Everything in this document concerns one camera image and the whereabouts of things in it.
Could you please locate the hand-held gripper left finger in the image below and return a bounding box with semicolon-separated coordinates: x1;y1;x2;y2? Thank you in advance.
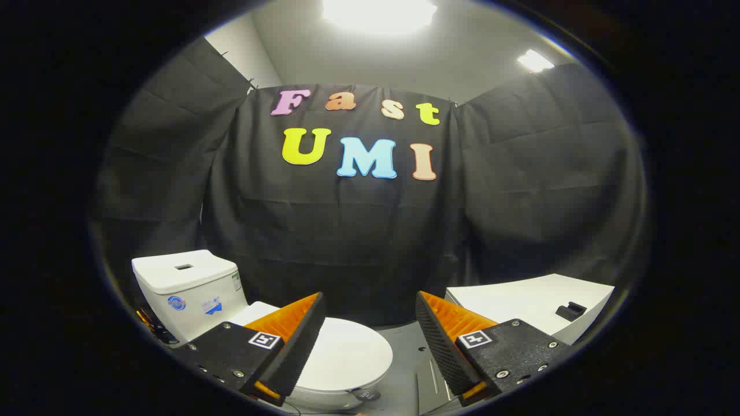
172;292;326;407

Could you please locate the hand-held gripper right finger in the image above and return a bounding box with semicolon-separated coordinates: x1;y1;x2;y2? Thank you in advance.
415;291;574;407

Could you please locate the white toilet lid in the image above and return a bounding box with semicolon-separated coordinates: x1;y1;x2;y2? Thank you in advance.
230;301;394;392

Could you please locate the white toilet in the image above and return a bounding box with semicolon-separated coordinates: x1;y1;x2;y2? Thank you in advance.
131;250;395;412

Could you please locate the white drawer cabinet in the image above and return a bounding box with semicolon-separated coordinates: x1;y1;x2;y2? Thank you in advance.
445;273;616;347

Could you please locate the black backdrop cloth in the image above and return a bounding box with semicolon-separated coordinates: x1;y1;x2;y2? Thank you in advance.
90;38;648;347

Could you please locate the small ceiling light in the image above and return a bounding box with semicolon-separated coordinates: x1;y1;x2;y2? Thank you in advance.
516;49;556;73

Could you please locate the large ceiling light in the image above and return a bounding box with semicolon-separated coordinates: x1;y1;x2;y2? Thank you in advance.
321;0;439;36

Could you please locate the black bracket on cabinet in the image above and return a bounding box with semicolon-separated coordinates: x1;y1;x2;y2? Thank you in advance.
556;301;588;322

